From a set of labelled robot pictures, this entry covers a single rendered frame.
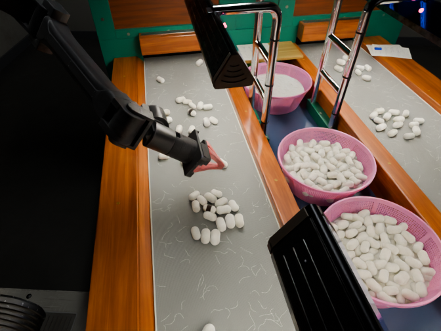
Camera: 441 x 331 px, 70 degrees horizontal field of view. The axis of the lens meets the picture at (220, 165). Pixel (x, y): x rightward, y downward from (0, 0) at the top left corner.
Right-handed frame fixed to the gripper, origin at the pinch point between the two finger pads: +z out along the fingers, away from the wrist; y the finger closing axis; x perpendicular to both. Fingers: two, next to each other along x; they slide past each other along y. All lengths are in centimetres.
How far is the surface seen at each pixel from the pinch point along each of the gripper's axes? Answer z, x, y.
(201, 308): -1.7, 13.4, -28.7
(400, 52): 74, -52, 57
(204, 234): -0.6, 9.7, -13.8
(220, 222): 2.6, 7.1, -11.4
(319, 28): 44, -38, 71
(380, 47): 68, -49, 62
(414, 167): 49, -28, -3
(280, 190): 15.4, -3.8, -5.3
